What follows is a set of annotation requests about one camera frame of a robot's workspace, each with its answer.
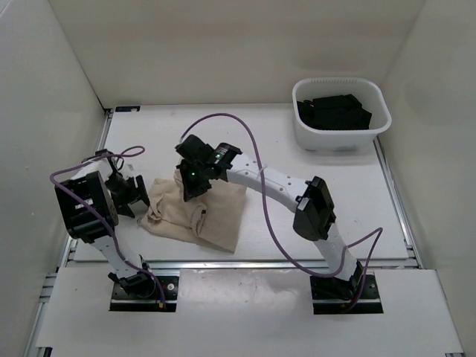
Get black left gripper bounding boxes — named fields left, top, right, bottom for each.
left=105, top=173, right=152, bottom=218

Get beige trousers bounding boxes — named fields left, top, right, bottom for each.
left=138, top=172, right=246, bottom=253

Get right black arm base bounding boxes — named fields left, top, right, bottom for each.
left=309, top=274, right=384, bottom=315

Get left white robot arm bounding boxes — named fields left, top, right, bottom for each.
left=49, top=145, right=161, bottom=299

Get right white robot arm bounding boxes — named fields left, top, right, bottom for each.
left=176, top=135, right=364, bottom=300

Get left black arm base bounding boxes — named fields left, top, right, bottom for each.
left=108, top=273, right=179, bottom=312

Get folded black trousers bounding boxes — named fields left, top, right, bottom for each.
left=297, top=94, right=372, bottom=131

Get white front cover board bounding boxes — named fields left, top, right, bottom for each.
left=37, top=267, right=463, bottom=356

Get white plastic basket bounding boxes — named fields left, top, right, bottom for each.
left=292, top=77, right=392, bottom=151

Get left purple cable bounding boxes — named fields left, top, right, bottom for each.
left=50, top=144, right=167, bottom=309

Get purple cable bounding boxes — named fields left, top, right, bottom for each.
left=178, top=113, right=384, bottom=309
left=50, top=144, right=167, bottom=309

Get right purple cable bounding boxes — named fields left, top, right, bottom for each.
left=178, top=113, right=384, bottom=309

